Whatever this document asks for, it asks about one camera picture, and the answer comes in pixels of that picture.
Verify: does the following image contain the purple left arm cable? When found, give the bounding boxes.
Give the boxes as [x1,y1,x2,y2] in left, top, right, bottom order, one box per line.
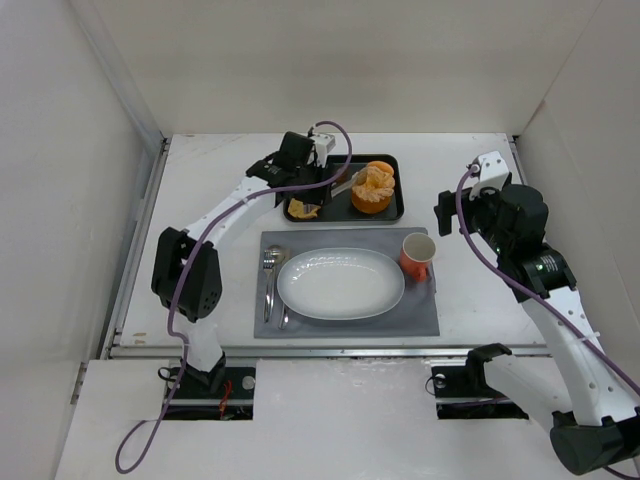
[114,120,354,474]

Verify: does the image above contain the yellow bread slice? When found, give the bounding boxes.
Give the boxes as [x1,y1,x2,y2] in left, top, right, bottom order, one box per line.
[287,199,321,220]

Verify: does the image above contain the white oval plate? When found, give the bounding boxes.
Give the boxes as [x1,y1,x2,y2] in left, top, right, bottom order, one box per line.
[276,247,405,321]

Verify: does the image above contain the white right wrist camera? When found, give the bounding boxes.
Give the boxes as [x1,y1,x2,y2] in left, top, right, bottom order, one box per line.
[471,151,510,192]

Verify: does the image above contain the grey cloth placemat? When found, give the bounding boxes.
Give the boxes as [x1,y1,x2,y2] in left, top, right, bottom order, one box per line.
[254,228,440,339]

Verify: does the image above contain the silver fork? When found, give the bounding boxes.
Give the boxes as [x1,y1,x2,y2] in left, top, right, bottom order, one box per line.
[262,248,291,330]

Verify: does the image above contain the silver spoon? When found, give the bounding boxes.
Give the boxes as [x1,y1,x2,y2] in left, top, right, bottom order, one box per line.
[263,245,285,323]

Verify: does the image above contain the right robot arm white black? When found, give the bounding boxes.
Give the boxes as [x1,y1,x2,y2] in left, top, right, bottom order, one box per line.
[434,183,639,475]

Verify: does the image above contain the orange mug white inside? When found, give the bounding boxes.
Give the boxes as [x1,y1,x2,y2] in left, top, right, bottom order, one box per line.
[399,232,436,283]

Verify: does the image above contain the black rectangular tray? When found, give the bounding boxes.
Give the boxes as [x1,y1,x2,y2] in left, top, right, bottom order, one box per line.
[283,153,405,224]

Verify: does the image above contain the metal rail table front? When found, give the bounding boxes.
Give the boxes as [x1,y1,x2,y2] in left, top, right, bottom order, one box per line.
[102,342,554,360]

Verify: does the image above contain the large sugared orange bun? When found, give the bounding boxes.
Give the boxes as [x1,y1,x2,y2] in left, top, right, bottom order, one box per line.
[351,166,395,215]

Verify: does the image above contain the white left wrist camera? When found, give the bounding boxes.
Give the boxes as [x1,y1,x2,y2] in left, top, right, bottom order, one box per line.
[307,132,336,167]

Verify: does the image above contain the metal serving tongs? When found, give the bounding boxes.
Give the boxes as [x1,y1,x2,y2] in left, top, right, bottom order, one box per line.
[303,171,360,214]

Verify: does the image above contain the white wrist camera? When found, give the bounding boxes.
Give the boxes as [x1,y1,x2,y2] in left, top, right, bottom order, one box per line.
[471,151,510,192]
[307,132,336,167]

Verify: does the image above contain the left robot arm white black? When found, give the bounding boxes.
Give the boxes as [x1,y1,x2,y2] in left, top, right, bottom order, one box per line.
[151,130,335,394]

